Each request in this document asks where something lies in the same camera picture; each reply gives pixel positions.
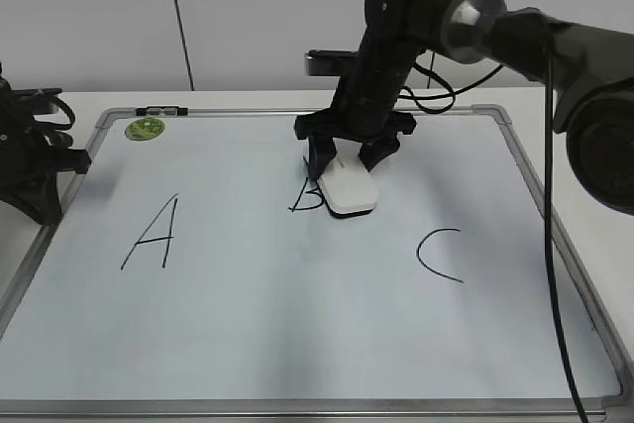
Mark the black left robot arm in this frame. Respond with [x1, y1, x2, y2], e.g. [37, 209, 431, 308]
[1, 78, 415, 225]

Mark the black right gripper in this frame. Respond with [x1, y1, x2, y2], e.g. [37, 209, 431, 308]
[294, 31, 416, 180]

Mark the white whiteboard eraser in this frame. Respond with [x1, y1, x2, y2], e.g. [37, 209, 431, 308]
[317, 156, 378, 219]

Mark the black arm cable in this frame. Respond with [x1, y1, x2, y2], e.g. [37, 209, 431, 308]
[542, 21, 591, 423]

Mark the green round magnet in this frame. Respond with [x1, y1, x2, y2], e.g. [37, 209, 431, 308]
[125, 117, 165, 142]

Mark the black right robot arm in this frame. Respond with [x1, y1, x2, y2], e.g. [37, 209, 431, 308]
[294, 0, 633, 214]

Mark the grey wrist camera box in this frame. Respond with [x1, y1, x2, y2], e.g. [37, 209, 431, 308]
[304, 50, 357, 77]

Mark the aluminium framed whiteboard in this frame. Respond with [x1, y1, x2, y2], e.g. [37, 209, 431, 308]
[0, 104, 634, 418]

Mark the black wall cable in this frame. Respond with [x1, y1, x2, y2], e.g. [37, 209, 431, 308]
[162, 0, 196, 92]

